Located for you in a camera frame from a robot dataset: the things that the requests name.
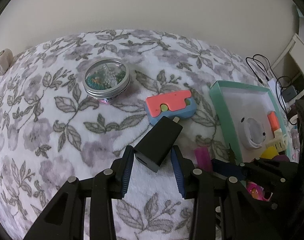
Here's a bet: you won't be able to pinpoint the teal-rimmed white box tray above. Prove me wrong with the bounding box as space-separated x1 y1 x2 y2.
209 80 290 164

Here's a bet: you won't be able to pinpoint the black power adapter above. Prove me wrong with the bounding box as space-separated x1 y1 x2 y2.
281 85 297 102

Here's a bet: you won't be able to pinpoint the purple mushroom-shaped toy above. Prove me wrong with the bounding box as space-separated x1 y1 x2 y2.
273 154 290 162

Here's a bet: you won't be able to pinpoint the orange blue toy block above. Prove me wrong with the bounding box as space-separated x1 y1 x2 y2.
145 90 197 126

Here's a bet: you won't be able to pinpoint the pink plastic toy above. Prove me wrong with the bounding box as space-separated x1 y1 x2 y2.
194 147 213 173

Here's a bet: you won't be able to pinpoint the round metal tin glass lid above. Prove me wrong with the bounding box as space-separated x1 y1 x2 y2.
83 58 131 103

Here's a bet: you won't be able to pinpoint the cream plastic clip toy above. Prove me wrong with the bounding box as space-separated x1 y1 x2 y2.
266 128 288 153

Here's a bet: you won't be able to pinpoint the white wristband with black oval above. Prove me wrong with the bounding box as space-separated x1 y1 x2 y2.
237 117 266 150

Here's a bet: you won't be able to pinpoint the black cable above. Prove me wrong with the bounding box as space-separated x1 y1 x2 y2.
246 54 300 126

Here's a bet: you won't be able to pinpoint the black rectangular charger box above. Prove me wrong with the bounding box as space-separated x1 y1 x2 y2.
134 116 183 173

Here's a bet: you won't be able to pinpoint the white power strip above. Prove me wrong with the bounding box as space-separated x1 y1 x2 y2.
268 78 284 109

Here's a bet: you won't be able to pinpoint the white shelf rack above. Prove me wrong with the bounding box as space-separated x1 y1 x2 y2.
270 32 304 91

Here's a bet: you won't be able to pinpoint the orange blue toy gun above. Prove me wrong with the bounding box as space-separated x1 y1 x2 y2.
267 111 280 133

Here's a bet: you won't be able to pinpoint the yellow round toy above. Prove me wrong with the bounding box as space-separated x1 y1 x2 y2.
260 146 279 159

